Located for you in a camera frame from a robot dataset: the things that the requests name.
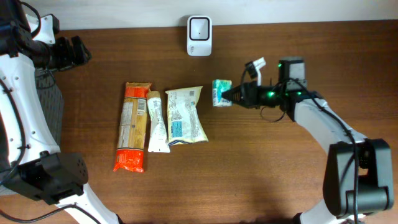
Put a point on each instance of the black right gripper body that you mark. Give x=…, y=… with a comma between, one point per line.
x=246, y=95

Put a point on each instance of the teal small tissue pack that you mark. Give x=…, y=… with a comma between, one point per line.
x=218, y=88

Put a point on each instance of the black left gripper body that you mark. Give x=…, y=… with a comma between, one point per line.
x=66, y=53

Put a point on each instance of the orange pasta package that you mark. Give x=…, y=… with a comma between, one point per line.
x=132, y=128

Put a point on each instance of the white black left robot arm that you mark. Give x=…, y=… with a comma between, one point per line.
x=32, y=164

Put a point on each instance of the white black barcode scanner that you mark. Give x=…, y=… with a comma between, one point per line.
x=199, y=36

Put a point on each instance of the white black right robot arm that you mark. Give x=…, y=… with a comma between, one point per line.
x=358, y=179

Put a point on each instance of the dark grey plastic basket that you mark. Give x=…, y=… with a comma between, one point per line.
x=51, y=100

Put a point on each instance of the white tube with cork cap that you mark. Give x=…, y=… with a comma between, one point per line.
x=158, y=141

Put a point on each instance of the cream yellow snack bag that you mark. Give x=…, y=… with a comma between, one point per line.
x=184, y=126

